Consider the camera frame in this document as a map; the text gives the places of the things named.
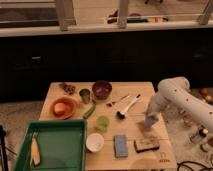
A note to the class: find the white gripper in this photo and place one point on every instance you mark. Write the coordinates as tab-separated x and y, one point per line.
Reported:
153	108

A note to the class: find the green plastic cup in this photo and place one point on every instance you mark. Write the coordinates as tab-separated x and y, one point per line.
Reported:
102	123

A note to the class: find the orange fruit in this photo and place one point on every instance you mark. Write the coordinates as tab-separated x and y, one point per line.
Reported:
59	108

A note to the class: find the blue sponge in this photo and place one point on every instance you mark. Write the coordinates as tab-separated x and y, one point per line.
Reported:
120	146

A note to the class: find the blue-grey towel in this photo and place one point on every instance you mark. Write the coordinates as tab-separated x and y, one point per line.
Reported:
150	120

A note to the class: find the brown scrub sponge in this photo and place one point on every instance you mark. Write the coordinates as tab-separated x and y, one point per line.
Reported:
146	144

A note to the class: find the dark red bowl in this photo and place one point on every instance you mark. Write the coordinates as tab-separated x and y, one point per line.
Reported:
101	89

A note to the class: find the green plastic tray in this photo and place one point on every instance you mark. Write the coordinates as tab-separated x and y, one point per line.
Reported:
61	146

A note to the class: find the green cucumber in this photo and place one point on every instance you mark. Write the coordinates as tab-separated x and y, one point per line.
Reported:
88	113

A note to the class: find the corn cob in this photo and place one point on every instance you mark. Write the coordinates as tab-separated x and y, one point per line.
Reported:
35	154

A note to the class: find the orange plastic bowl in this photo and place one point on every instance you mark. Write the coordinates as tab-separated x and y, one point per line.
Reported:
71	107

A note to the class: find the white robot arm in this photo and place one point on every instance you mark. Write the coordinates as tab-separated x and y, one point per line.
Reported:
176	90

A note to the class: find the white paper cup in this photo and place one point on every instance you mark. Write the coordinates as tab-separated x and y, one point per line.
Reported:
94	142

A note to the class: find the bunch of brown grapes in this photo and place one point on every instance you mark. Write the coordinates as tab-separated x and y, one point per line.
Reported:
68	88

